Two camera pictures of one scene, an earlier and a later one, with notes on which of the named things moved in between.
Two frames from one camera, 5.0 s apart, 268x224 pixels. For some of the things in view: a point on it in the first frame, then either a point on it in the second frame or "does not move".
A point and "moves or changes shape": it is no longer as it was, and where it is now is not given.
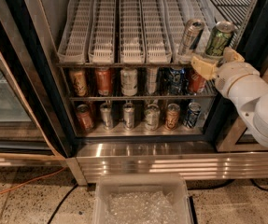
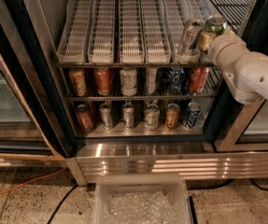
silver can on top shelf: [191, 30] does not move
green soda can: [219, 37] moves or changes shape
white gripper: [232, 75] → [221, 49]
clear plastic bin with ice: [146, 198] does not move
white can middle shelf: [129, 82] does not move
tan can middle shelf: [78, 81] does not move
